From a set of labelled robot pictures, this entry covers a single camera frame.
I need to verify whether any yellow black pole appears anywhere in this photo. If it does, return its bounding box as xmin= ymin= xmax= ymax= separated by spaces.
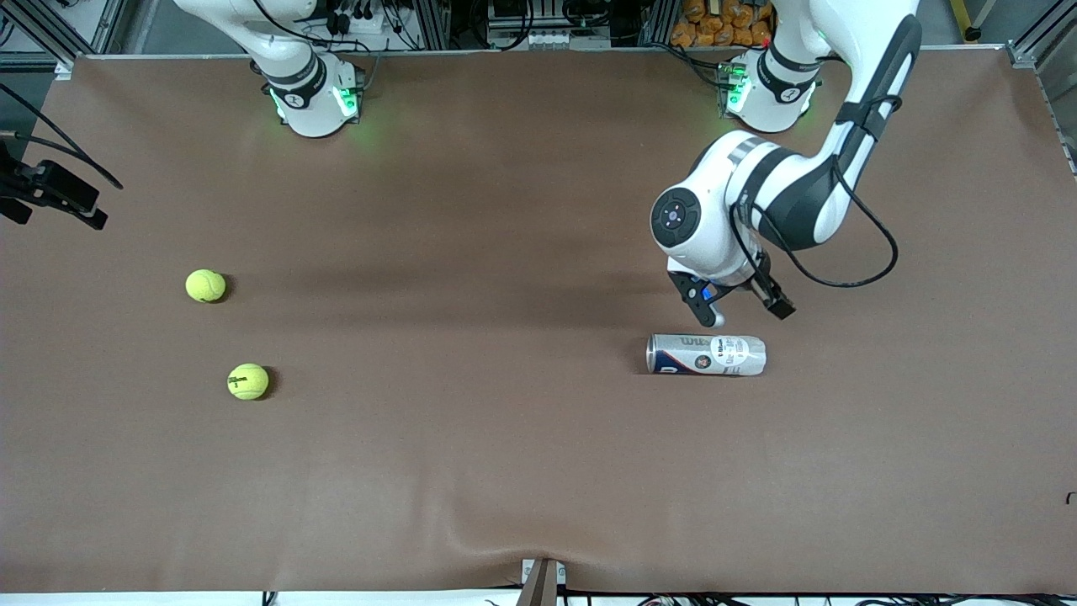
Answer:
xmin=949 ymin=0 xmax=984 ymax=43

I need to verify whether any brown table mat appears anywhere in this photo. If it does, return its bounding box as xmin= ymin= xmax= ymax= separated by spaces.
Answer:
xmin=0 ymin=52 xmax=1077 ymax=594

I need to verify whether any yellow tennis ball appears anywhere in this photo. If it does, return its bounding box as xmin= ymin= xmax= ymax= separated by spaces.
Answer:
xmin=226 ymin=363 xmax=270 ymax=401
xmin=185 ymin=268 xmax=227 ymax=304

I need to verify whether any clear plastic tennis ball can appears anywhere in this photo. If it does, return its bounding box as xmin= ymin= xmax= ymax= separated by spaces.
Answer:
xmin=645 ymin=333 xmax=767 ymax=377

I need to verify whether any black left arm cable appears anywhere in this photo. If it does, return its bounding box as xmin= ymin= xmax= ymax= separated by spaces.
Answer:
xmin=732 ymin=93 xmax=899 ymax=290

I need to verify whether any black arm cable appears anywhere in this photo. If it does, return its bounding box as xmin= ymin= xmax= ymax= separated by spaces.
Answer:
xmin=0 ymin=82 xmax=125 ymax=190
xmin=732 ymin=93 xmax=899 ymax=290

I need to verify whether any pile of orange objects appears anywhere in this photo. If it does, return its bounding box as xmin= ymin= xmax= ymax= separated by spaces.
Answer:
xmin=671 ymin=0 xmax=775 ymax=47

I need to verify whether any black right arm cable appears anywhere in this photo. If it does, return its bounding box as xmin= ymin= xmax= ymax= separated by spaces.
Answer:
xmin=0 ymin=82 xmax=125 ymax=190

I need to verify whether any white terminal block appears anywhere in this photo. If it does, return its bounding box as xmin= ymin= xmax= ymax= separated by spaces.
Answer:
xmin=523 ymin=29 xmax=592 ymax=49

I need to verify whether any aluminium frame profile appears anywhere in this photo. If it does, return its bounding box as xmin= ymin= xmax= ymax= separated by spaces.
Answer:
xmin=0 ymin=0 xmax=127 ymax=81
xmin=639 ymin=0 xmax=678 ymax=47
xmin=1005 ymin=0 xmax=1077 ymax=178
xmin=412 ymin=0 xmax=455 ymax=51

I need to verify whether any black base power cable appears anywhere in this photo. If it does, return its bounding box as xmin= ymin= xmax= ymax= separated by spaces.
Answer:
xmin=661 ymin=42 xmax=726 ymax=89

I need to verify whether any white power strip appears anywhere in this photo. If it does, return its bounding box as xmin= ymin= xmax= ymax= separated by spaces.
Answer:
xmin=324 ymin=7 xmax=422 ymax=51

